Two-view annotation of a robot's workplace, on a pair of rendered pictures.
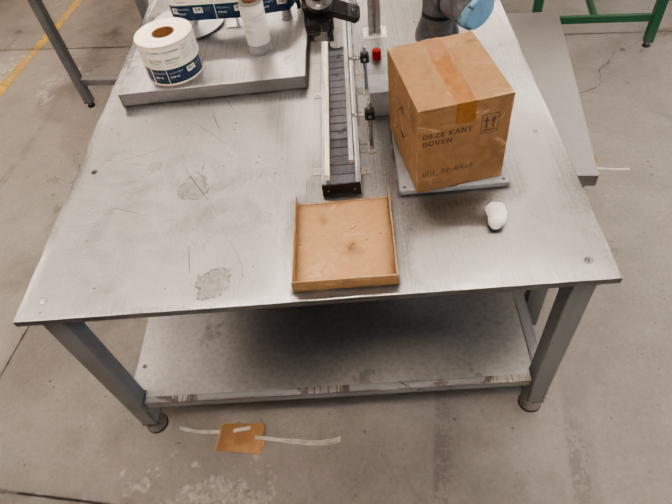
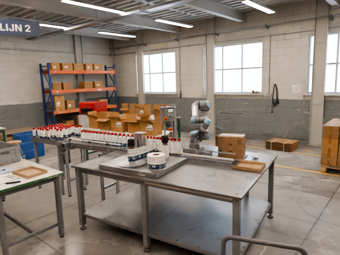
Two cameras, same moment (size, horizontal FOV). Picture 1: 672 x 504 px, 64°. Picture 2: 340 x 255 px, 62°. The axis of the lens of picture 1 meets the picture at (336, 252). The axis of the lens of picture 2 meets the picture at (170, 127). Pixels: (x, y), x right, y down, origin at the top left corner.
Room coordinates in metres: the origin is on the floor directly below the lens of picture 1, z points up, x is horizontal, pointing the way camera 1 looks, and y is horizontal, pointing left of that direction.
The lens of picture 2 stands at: (0.40, 3.11, 1.81)
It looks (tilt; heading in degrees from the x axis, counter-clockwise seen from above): 9 degrees down; 295
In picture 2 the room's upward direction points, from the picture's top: 2 degrees counter-clockwise
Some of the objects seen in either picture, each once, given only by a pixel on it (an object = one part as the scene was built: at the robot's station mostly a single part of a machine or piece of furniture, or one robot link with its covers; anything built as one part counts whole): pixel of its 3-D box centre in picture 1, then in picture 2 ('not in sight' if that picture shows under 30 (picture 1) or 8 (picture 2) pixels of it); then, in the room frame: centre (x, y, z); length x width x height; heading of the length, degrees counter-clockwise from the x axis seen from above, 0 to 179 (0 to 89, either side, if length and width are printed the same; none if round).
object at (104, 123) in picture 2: not in sight; (107, 121); (4.32, -1.99, 0.97); 0.44 x 0.38 x 0.37; 80
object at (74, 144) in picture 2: not in sight; (95, 169); (3.31, -0.30, 0.47); 1.17 x 0.38 x 0.94; 174
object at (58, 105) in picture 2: not in sight; (82, 98); (7.86, -5.22, 1.26); 2.78 x 0.61 x 2.51; 75
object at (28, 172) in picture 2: not in sight; (30, 172); (3.23, 0.93, 0.82); 0.34 x 0.24 x 0.03; 171
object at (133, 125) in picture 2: not in sight; (138, 123); (3.43, -1.84, 0.96); 0.53 x 0.45 x 0.37; 77
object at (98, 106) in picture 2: not in sight; (94, 121); (6.37, -3.99, 0.61); 0.70 x 0.60 x 1.22; 176
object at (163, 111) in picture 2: not in sight; (167, 114); (2.00, -0.23, 1.38); 0.17 x 0.10 x 0.19; 49
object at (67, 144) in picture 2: not in sight; (65, 153); (3.85, -0.24, 0.71); 0.15 x 0.12 x 0.34; 84
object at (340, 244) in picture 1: (343, 237); (249, 165); (0.92, -0.03, 0.85); 0.30 x 0.26 x 0.04; 174
